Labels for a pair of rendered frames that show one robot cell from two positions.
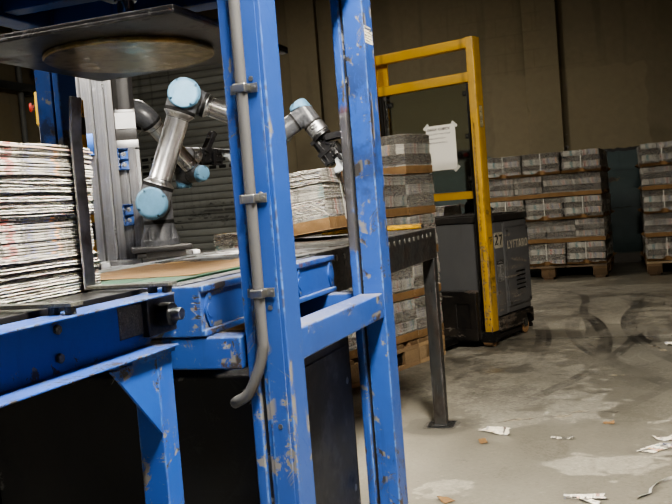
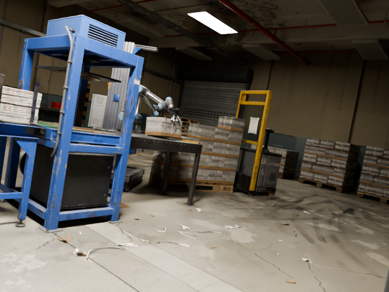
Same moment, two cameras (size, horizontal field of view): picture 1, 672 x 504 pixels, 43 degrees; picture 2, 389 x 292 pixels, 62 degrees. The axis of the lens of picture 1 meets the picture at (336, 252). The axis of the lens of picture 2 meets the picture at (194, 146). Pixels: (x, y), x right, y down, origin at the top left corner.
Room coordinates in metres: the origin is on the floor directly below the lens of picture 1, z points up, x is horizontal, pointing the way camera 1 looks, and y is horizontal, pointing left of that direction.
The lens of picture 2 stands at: (-0.53, -1.67, 0.99)
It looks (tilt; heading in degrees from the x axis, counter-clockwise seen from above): 3 degrees down; 19
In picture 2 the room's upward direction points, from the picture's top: 10 degrees clockwise
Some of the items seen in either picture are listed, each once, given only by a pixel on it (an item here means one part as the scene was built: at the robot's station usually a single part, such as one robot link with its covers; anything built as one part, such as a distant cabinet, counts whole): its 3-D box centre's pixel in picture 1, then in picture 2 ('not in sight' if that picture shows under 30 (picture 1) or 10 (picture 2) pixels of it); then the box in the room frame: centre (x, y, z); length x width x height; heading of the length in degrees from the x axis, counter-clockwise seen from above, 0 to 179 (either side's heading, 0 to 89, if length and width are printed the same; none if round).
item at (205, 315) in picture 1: (151, 293); (70, 132); (1.97, 0.43, 0.75); 0.70 x 0.65 x 0.10; 160
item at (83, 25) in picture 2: not in sight; (85, 37); (1.97, 0.43, 1.65); 0.60 x 0.45 x 0.20; 70
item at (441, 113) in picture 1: (429, 141); (250, 122); (5.37, -0.64, 1.28); 0.57 x 0.01 x 0.65; 53
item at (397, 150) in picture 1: (397, 248); (226, 153); (5.01, -0.36, 0.65); 0.39 x 0.30 x 1.29; 53
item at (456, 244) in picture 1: (467, 274); (256, 170); (5.65, -0.85, 0.40); 0.69 x 0.55 x 0.80; 53
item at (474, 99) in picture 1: (479, 185); (260, 141); (5.15, -0.89, 0.97); 0.09 x 0.09 x 1.75; 53
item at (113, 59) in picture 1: (129, 52); (79, 75); (1.97, 0.43, 1.30); 0.55 x 0.55 x 0.03; 70
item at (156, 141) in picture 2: (383, 255); (164, 145); (2.84, -0.16, 0.74); 1.34 x 0.05 x 0.12; 160
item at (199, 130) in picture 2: not in sight; (201, 132); (4.54, 0.00, 0.95); 0.38 x 0.29 x 0.23; 53
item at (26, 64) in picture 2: not in sight; (18, 120); (1.83, 0.94, 0.77); 0.09 x 0.09 x 1.55; 70
